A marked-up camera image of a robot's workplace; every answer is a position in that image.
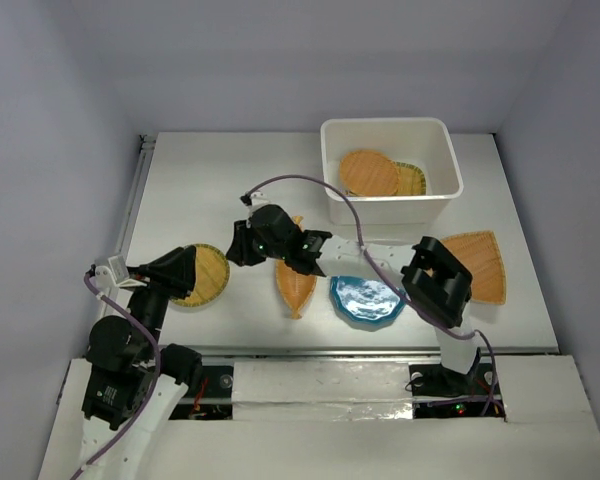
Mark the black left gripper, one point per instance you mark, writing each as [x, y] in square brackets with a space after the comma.
[172, 271]

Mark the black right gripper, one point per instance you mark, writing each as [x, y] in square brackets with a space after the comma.
[241, 247]

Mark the round yellow green-rimmed plate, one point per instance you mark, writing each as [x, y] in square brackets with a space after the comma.
[212, 276]

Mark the boat-shaped orange woven basket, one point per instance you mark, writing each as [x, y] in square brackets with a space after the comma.
[295, 289]

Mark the blue polka-dot ceramic plate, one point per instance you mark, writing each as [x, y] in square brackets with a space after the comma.
[364, 304]

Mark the round orange woven plate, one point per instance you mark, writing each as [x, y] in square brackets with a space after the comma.
[367, 172]

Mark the triangular orange woven plate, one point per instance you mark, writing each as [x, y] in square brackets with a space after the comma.
[479, 252]

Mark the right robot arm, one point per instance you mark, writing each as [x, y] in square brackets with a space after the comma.
[427, 276]

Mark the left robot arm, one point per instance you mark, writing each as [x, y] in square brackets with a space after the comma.
[134, 384]

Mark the white plastic bin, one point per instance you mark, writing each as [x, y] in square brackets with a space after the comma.
[421, 141]

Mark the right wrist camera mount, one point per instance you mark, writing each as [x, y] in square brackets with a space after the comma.
[254, 201]

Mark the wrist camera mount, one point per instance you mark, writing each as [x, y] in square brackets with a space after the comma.
[112, 273]
[254, 201]

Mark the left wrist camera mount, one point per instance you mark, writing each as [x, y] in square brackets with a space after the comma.
[112, 273]

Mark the aluminium table rail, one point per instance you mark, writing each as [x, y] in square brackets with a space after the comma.
[147, 144]

